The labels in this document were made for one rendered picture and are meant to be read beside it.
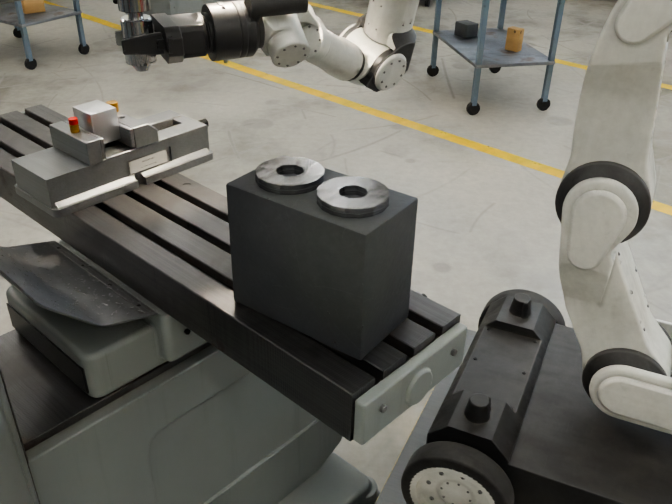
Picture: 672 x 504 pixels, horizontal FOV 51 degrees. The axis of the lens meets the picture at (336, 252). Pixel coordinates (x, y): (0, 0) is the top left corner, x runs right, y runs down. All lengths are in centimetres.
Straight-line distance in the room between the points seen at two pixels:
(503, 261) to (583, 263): 177
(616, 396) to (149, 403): 80
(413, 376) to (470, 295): 181
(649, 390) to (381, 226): 66
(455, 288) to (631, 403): 150
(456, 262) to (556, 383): 147
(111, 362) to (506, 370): 76
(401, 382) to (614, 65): 54
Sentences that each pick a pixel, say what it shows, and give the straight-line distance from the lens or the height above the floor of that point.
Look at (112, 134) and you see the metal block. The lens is 136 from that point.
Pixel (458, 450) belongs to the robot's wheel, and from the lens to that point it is 130.
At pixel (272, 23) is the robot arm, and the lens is 119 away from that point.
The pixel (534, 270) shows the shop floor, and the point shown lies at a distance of 295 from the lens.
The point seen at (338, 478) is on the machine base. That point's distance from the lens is 176.
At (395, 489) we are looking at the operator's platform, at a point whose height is 40.
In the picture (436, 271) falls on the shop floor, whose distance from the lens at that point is 285.
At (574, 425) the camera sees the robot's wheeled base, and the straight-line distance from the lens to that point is 144.
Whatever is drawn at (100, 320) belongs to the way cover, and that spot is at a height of 89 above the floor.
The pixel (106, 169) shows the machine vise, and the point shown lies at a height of 99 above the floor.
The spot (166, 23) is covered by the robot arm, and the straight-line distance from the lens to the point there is 116.
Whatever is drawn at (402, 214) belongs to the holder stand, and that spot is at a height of 112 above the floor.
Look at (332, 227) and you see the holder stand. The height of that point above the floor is 112.
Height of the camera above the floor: 153
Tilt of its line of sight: 31 degrees down
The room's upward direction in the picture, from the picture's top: 1 degrees clockwise
